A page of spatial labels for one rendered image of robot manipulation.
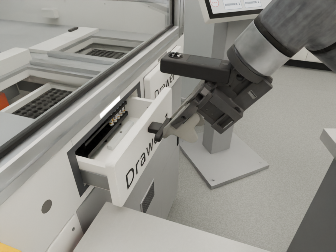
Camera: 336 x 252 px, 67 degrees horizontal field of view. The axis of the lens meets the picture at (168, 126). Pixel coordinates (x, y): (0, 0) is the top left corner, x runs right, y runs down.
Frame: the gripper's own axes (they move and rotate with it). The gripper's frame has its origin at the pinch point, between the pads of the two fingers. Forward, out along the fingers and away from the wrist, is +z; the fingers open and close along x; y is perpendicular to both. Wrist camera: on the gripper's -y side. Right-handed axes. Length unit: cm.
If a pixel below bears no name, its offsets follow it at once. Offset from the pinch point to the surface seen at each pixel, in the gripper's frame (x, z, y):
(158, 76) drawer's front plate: 22.9, 6.6, -8.6
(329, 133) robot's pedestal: 33, -10, 41
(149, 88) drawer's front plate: 17.0, 7.7, -8.1
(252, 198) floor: 69, 58, 76
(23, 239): -26.7, 11.5, -7.4
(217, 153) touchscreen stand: 98, 70, 52
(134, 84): 11.6, 5.8, -11.4
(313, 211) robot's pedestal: 30, 13, 63
